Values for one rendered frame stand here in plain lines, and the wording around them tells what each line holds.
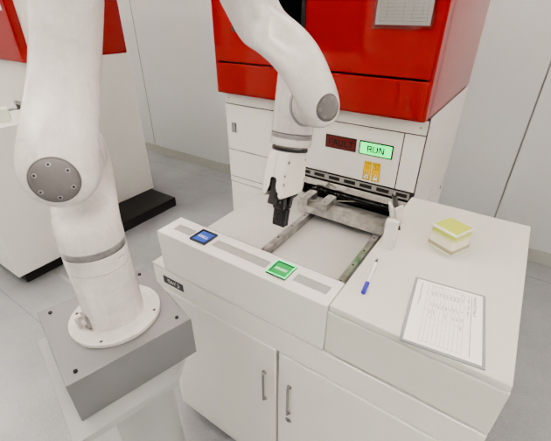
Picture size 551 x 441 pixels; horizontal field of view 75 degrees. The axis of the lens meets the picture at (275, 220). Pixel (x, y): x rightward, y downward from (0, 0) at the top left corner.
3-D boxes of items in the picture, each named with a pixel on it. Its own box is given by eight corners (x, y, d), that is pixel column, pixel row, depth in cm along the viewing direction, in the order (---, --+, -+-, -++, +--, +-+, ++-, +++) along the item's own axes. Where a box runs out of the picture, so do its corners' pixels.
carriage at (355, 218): (307, 201, 142) (308, 194, 141) (398, 228, 125) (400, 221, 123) (296, 209, 136) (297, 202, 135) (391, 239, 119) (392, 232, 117)
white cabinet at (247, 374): (267, 322, 200) (265, 191, 158) (449, 416, 154) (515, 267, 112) (182, 415, 155) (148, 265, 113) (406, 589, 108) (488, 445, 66)
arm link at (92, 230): (54, 269, 64) (2, 137, 52) (70, 221, 79) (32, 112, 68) (125, 255, 67) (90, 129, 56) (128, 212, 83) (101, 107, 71)
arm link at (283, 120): (323, 137, 71) (299, 129, 78) (334, 65, 66) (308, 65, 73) (285, 135, 67) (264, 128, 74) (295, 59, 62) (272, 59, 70)
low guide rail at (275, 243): (317, 209, 143) (317, 202, 142) (321, 210, 142) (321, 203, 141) (237, 276, 108) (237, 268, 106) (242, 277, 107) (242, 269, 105)
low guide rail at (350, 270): (381, 228, 130) (383, 221, 129) (387, 230, 129) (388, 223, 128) (317, 312, 95) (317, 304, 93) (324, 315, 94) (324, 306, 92)
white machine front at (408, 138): (233, 178, 169) (228, 89, 149) (407, 229, 130) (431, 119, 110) (230, 180, 167) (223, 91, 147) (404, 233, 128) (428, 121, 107)
